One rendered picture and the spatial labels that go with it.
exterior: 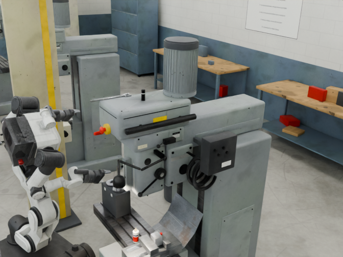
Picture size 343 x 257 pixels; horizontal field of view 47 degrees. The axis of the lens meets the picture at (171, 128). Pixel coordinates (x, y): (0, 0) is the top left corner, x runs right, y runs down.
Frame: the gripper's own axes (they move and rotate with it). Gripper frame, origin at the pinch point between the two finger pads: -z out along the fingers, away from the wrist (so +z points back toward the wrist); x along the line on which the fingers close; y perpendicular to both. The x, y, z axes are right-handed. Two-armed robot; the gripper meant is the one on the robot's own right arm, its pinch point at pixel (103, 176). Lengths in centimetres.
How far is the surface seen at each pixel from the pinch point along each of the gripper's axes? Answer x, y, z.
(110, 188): -6.5, -6.0, -7.7
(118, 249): -19, -47, -2
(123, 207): -9.9, -20.5, -14.8
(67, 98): -257, 416, -273
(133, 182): 35, -33, 15
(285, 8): 137, 240, -402
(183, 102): 88, -18, 8
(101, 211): -25.7, -11.7, -8.8
